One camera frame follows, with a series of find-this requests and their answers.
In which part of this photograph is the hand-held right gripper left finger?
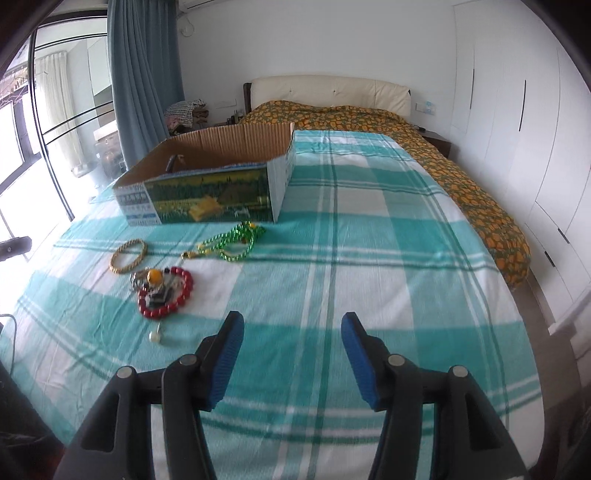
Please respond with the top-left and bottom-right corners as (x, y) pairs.
(55, 310), (245, 480)

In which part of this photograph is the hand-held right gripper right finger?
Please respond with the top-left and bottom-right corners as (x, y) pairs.
(341, 312), (532, 480)

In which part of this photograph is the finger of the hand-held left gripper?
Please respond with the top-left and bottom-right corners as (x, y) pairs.
(0, 235), (33, 261)

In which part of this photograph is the red bead bracelet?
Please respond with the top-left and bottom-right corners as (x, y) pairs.
(137, 266), (194, 320)

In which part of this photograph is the gold twisted bracelet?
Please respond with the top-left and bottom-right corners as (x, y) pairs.
(110, 239), (148, 274)

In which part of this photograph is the yellow bead keychain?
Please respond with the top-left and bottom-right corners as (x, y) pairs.
(129, 268), (178, 305)

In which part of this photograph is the green bead necklace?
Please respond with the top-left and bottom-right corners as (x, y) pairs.
(181, 220), (269, 263)

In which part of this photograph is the printed cardboard box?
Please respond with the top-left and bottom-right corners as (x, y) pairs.
(113, 122), (296, 227)

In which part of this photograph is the black framed sliding glass door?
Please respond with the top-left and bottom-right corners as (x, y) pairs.
(0, 11), (116, 222)

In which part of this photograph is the washing machine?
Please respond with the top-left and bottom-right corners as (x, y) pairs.
(95, 136), (127, 178)

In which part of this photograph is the teal plaid bed sheet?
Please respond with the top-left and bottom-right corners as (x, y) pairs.
(0, 129), (541, 480)

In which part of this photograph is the white sheer curtain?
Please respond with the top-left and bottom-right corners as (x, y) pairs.
(37, 53), (88, 153)

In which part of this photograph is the orange floral blanket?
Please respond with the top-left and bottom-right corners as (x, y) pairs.
(240, 99), (532, 289)

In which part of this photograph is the white balcony cabinet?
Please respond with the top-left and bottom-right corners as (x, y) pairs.
(88, 37), (114, 97)

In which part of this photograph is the pile of clothes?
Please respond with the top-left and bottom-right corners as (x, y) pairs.
(164, 98), (208, 137)

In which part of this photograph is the blue curtain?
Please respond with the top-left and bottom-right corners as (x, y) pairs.
(106, 0), (185, 144)

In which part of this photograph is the cream bed headboard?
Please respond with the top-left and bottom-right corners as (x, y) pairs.
(243, 75), (411, 123)

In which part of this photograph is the white wardrobe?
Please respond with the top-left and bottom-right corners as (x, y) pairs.
(450, 0), (591, 333)

